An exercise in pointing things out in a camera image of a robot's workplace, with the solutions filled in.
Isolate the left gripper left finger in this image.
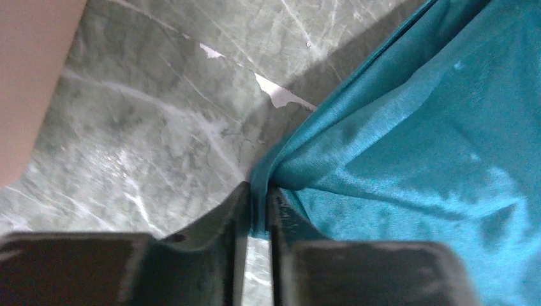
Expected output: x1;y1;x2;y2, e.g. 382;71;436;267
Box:
1;182;250;305

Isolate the pink plastic toolbox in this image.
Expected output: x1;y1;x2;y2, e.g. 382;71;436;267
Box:
1;0;85;187

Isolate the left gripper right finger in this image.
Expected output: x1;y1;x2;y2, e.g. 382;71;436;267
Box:
267;188;480;305

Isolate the teal cloth napkin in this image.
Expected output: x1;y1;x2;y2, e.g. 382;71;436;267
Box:
251;1;540;305

